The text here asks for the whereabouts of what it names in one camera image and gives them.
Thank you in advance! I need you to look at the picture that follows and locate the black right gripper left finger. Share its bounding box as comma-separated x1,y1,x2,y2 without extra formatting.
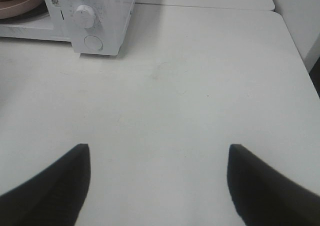
0,144,90,225

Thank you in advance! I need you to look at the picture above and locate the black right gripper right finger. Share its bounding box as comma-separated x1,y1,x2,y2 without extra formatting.
226,144,320,225

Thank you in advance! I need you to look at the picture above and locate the round white door button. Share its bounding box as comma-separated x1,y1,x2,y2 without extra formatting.
84,36,103,51

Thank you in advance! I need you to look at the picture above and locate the pink round plate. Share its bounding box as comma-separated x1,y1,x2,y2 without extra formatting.
0,0,44,20

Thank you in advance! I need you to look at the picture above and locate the lower white microwave knob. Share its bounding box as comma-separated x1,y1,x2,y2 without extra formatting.
73,5,97,29

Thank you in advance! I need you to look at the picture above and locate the white microwave oven body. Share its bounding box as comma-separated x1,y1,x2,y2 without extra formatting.
0,0,136,56

